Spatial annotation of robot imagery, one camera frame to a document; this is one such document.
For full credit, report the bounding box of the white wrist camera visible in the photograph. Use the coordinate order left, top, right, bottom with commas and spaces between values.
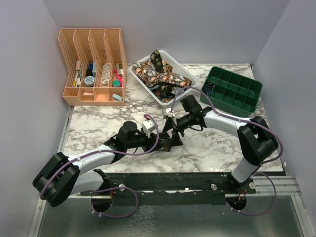
142, 120, 157, 137
162, 108, 175, 119

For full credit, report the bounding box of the pile of patterned ties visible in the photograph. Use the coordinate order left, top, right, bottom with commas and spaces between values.
132, 50, 192, 103

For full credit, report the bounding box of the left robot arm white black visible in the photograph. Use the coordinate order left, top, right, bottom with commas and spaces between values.
32, 118, 184, 207

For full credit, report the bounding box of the orange floral tie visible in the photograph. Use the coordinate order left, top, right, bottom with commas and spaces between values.
157, 139, 172, 152

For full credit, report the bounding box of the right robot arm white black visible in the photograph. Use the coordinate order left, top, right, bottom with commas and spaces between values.
163, 95, 278, 193

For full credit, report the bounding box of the white plastic lattice basket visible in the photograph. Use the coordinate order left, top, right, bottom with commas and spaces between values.
129, 50, 197, 108

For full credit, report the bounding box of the green compartment tray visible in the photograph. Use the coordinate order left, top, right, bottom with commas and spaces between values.
200, 67, 263, 118

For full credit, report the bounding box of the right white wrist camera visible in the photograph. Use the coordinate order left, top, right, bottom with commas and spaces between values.
162, 108, 175, 119

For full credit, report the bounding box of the teal eraser block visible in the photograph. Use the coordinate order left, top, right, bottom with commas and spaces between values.
113, 79, 121, 87

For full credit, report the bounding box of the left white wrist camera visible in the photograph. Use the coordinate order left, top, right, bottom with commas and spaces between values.
142, 120, 157, 137

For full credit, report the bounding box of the purple cable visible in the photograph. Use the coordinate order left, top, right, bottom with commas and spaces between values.
40, 114, 160, 218
170, 86, 284, 215

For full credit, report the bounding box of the peach plastic desk organizer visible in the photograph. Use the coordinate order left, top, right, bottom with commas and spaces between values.
58, 28, 127, 106

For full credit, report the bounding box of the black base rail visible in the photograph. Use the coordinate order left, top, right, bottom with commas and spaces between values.
81, 172, 256, 206

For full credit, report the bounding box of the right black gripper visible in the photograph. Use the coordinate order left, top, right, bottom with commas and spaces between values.
162, 112, 195, 147

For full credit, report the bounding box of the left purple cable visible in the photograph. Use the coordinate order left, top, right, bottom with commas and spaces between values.
40, 114, 160, 218

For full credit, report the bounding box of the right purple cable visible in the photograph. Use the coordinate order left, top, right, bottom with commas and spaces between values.
170, 86, 284, 215

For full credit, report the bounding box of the round blue tin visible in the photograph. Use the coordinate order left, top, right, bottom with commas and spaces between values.
84, 76, 95, 87

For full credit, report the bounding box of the pink marker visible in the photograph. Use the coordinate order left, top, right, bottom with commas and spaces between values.
114, 70, 123, 86

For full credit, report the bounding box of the rolled tie in tray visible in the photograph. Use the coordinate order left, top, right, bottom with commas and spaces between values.
201, 81, 216, 97

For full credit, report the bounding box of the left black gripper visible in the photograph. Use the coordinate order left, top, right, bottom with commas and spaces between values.
126, 129, 162, 154

